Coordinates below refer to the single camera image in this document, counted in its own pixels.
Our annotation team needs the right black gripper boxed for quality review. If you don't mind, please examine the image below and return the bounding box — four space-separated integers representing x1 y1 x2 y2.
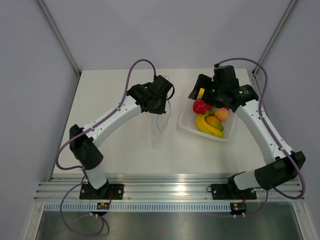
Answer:
189 74 226 109

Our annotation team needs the yellow mango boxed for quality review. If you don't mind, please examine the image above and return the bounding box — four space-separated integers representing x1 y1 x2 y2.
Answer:
197 88 205 99

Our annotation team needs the clear zip top bag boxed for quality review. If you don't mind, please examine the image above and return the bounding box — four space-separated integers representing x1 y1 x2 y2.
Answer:
151 100 172 148

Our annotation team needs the yellow banana bunch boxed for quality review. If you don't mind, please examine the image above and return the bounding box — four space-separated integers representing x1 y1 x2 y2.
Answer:
195 112 224 139

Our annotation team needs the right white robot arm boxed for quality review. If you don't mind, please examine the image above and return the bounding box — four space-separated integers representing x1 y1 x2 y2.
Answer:
188 73 306 200

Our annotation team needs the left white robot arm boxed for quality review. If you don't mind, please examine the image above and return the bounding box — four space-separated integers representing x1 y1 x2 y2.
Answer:
69 75 175 199

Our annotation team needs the red dragon fruit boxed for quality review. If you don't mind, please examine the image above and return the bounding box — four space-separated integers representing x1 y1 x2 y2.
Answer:
192 98 213 114

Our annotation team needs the dark red apple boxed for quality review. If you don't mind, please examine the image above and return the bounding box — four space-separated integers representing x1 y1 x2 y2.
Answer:
223 105 231 110

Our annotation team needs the orange peach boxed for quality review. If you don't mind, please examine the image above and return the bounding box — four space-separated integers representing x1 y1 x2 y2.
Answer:
214 108 229 122

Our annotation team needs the orange green mango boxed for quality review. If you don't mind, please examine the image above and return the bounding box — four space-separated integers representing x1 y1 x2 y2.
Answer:
205 115 224 132

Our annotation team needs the white plastic basket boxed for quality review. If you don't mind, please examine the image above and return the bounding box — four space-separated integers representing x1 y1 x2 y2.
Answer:
178 89 235 142

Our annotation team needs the left small circuit board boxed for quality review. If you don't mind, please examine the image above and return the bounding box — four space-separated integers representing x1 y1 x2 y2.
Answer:
96 202 110 211

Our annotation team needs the small circuit board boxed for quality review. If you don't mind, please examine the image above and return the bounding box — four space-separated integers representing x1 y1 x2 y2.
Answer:
96 202 110 211
230 202 247 215

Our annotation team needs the right small circuit board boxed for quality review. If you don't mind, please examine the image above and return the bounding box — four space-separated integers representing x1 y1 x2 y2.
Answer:
230 202 247 215

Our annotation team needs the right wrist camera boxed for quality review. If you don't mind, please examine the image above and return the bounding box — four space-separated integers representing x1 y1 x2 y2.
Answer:
213 65 236 81

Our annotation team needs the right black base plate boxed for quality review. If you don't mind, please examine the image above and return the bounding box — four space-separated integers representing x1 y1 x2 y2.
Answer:
206 183 257 201

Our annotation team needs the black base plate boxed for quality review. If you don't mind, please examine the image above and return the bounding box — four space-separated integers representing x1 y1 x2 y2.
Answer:
79 183 125 200
206 183 257 201

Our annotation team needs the white slotted cable duct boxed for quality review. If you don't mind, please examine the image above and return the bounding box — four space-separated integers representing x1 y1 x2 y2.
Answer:
44 201 231 213

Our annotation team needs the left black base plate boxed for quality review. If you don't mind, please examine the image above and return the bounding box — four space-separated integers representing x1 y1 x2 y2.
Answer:
79 183 125 200

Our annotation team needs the right aluminium corner post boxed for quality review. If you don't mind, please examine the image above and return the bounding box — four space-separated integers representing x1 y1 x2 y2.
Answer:
258 0 300 66

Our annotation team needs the aluminium corner post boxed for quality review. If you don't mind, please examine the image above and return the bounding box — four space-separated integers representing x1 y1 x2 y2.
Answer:
35 0 82 79
258 0 300 66

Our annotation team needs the aluminium rail beam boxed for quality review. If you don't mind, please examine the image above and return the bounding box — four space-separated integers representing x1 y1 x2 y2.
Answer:
33 174 305 203

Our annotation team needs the left aluminium corner post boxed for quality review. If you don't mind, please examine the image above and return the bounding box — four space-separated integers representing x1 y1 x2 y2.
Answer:
35 0 82 79

